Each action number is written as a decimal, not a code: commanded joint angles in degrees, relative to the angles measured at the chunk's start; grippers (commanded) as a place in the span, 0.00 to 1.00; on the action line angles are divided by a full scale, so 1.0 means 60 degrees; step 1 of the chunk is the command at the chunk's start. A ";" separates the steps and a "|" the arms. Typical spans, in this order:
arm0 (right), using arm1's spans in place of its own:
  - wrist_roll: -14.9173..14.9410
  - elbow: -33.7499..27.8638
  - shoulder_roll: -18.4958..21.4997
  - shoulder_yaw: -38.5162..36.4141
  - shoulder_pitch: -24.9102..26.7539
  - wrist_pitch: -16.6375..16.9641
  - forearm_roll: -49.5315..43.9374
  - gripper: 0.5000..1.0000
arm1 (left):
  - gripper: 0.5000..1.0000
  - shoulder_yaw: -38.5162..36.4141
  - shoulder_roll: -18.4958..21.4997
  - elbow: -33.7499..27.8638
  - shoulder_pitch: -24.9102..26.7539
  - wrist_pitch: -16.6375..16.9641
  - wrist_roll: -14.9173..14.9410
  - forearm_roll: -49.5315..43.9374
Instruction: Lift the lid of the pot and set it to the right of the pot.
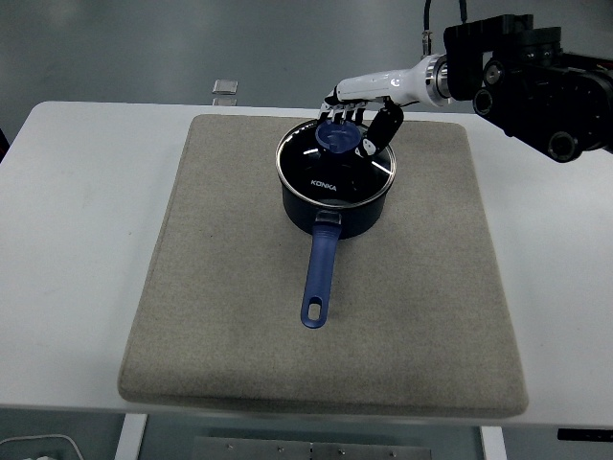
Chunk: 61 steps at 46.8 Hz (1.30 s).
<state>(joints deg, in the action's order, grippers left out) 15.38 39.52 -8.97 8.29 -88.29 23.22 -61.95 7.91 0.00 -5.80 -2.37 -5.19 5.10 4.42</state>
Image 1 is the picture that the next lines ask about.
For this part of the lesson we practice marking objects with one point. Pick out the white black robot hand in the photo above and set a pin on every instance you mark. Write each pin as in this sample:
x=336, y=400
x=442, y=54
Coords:
x=383, y=91

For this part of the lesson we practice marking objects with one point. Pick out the glass pot lid blue knob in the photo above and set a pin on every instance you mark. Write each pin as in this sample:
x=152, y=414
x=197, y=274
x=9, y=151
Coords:
x=335, y=165

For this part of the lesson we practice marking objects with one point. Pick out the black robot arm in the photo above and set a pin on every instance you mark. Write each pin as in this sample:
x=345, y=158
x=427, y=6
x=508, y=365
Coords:
x=527, y=81

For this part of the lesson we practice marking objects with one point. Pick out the silver square floor plate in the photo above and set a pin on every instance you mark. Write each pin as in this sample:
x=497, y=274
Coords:
x=224, y=86

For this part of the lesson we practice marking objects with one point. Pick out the beige fabric mat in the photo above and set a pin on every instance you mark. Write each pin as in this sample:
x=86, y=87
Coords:
x=323, y=287

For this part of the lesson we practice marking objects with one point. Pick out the grey metal plate with screws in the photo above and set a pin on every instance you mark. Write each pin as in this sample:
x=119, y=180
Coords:
x=313, y=448

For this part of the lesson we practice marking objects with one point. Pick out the white table leg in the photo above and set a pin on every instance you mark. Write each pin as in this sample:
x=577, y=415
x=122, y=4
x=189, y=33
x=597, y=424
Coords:
x=130, y=437
x=493, y=443

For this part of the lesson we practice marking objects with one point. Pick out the black flat bar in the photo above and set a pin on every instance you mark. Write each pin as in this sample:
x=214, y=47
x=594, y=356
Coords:
x=585, y=434

